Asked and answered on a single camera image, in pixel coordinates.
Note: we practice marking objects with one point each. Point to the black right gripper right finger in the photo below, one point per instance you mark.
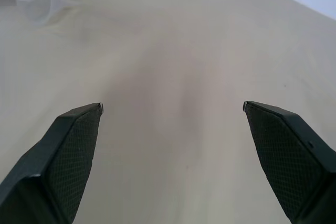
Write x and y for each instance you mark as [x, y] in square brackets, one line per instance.
[294, 161]

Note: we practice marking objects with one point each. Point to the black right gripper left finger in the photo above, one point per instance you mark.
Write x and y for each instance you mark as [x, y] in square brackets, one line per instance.
[50, 166]

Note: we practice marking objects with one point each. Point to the clear plastic object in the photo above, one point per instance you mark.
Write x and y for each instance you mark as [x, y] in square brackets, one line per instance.
[26, 1]

